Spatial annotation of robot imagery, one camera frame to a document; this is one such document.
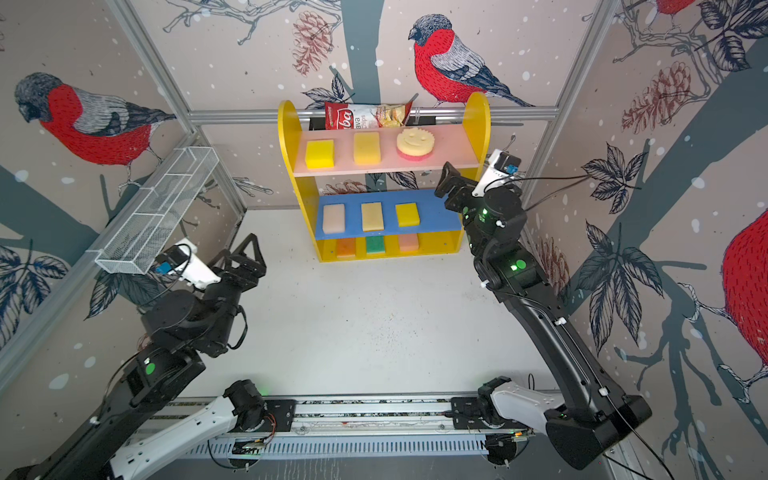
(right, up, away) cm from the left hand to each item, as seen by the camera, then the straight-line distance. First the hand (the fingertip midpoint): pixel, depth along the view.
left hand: (241, 243), depth 57 cm
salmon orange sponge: (+36, -2, +49) cm, 61 cm away
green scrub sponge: (+23, -3, +49) cm, 54 cm away
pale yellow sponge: (+23, +7, +41) cm, 48 cm away
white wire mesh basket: (-34, +8, +21) cm, 41 cm away
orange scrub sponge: (+13, -4, +49) cm, 51 cm away
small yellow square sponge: (+35, +8, +41) cm, 55 cm away
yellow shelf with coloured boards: (+47, +3, +47) cm, 67 cm away
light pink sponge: (+10, +7, +39) cm, 40 cm away
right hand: (+42, +14, +5) cm, 45 cm away
